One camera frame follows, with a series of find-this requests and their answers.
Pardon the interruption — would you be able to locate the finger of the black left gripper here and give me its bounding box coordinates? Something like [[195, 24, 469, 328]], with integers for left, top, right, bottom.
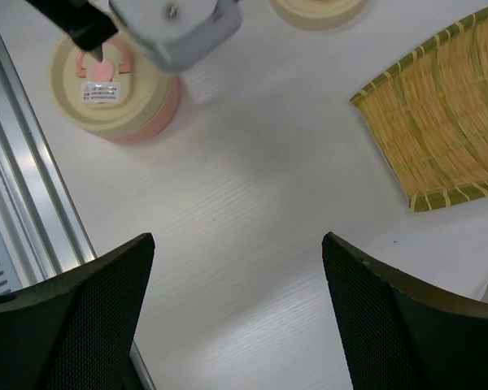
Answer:
[[27, 0, 118, 62]]

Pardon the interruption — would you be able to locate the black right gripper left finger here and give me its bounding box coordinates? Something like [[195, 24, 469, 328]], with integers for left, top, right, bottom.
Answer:
[[0, 233, 155, 389]]

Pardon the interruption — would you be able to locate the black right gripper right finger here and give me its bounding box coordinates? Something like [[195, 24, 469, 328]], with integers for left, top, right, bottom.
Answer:
[[322, 232, 488, 389]]

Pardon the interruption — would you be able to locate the cream lid pink handle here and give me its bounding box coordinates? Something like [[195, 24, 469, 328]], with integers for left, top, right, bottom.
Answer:
[[50, 32, 175, 140]]

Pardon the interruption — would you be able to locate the pink lunch box bowl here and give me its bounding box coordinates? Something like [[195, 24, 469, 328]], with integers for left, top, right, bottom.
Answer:
[[106, 77, 181, 144]]

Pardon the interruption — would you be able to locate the cream lid yellow handle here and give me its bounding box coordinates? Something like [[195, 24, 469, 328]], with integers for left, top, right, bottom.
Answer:
[[268, 0, 367, 31]]

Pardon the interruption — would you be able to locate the bamboo serving tray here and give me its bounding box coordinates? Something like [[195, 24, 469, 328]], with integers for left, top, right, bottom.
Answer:
[[351, 7, 488, 212]]

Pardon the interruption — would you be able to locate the aluminium mounting rail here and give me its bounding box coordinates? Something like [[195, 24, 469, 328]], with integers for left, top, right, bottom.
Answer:
[[0, 35, 154, 389]]

